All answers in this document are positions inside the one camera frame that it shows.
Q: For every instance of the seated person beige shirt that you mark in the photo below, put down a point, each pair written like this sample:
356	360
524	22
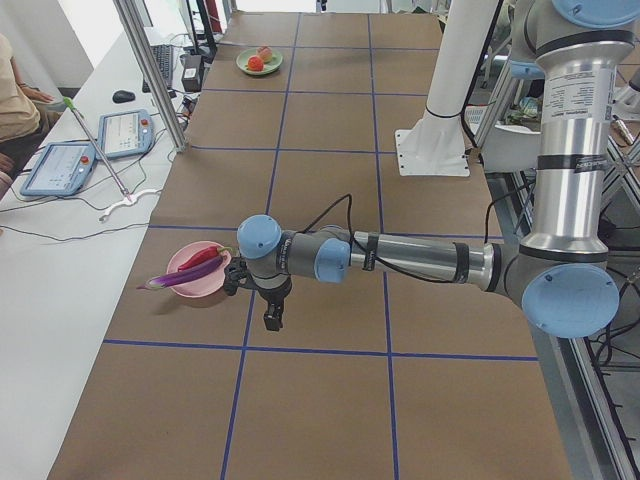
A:
25	122

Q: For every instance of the metal grabber stick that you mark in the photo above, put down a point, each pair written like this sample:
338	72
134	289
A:
129	198

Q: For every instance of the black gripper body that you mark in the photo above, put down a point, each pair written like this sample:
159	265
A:
273	296

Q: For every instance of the purple eggplant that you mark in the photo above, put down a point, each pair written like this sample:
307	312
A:
184	276

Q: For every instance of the black keyboard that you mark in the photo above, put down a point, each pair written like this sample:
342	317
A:
164	57

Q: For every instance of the pink plate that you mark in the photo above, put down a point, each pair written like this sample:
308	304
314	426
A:
206	285

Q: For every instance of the white plastic chair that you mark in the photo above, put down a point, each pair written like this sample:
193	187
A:
510	148

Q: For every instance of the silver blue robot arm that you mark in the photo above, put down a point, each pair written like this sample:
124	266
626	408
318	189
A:
557	274

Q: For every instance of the near teach pendant tablet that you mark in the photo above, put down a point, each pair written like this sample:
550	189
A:
61	170

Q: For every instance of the teach pendant tablet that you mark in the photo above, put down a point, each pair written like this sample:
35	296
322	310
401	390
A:
61	170
125	134

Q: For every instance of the light green plate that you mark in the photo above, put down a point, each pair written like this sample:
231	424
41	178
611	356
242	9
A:
271	67

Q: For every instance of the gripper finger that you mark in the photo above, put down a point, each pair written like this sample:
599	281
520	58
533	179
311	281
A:
273	316

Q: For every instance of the black computer mouse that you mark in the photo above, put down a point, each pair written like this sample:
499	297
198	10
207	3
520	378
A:
123	96

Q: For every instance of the far teach pendant tablet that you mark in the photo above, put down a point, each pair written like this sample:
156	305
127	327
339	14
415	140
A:
125	134

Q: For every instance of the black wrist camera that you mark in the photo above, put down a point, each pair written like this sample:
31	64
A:
236	275

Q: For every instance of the red yellow apple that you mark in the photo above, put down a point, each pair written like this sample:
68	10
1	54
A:
255	64

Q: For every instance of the black box with label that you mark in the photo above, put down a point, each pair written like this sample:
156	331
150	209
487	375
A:
193	72

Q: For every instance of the aluminium frame post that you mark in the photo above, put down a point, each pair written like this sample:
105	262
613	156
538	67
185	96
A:
135	32

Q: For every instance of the red chili pepper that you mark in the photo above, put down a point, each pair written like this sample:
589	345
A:
202	256

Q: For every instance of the yellow pink peach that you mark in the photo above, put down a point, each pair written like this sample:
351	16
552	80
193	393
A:
264	53

